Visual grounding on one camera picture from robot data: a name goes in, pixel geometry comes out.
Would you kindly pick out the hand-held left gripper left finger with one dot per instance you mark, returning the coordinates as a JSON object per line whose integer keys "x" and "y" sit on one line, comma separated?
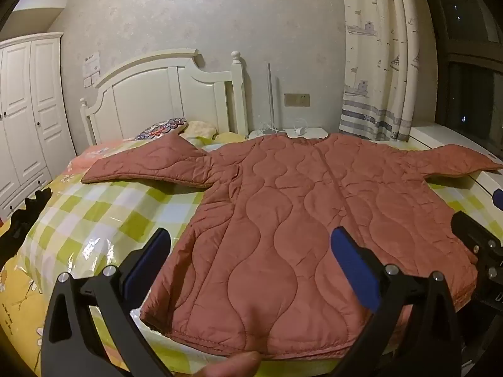
{"x": 146, "y": 261}

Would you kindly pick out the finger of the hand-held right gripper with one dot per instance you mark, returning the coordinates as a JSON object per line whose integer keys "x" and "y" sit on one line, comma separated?
{"x": 498, "y": 198}
{"x": 471, "y": 229}

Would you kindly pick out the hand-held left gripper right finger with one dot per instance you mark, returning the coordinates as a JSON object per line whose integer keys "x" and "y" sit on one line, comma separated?
{"x": 355, "y": 267}

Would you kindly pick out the rust quilted jacket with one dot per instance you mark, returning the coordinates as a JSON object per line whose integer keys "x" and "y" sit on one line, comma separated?
{"x": 275, "y": 224}

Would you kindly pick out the green checkered sheet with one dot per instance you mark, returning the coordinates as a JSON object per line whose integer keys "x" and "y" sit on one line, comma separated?
{"x": 98, "y": 220}

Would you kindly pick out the white window sill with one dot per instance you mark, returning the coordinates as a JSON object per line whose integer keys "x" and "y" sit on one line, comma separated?
{"x": 440, "y": 137}

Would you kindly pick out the dark window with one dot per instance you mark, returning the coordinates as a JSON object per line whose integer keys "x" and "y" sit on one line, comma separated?
{"x": 471, "y": 98}

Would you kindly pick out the black dark object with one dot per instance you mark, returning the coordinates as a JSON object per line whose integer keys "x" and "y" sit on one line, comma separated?
{"x": 23, "y": 220}

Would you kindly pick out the patterned round cushion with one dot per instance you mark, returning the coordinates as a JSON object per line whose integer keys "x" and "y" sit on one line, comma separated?
{"x": 165, "y": 126}

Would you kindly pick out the white nightstand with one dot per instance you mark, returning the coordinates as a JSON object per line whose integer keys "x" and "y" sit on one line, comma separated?
{"x": 314, "y": 131}

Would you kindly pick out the pale yellow pillow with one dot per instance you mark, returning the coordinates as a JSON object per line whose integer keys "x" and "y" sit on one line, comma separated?
{"x": 200, "y": 128}

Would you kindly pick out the white wooden headboard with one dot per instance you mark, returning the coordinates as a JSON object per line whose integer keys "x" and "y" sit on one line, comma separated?
{"x": 157, "y": 98}

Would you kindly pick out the cream boat print curtain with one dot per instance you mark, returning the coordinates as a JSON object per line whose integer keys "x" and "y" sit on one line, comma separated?
{"x": 373, "y": 66}

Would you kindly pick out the white wardrobe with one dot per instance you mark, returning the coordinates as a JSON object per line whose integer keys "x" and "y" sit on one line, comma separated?
{"x": 23, "y": 125}

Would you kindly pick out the grey pole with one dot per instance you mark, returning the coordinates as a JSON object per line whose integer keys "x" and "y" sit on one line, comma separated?
{"x": 270, "y": 94}

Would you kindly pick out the beige wall socket panel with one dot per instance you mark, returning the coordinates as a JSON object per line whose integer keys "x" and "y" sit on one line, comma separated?
{"x": 296, "y": 100}

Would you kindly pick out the white paper wall notice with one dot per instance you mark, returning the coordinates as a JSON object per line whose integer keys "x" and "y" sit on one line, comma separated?
{"x": 91, "y": 63}

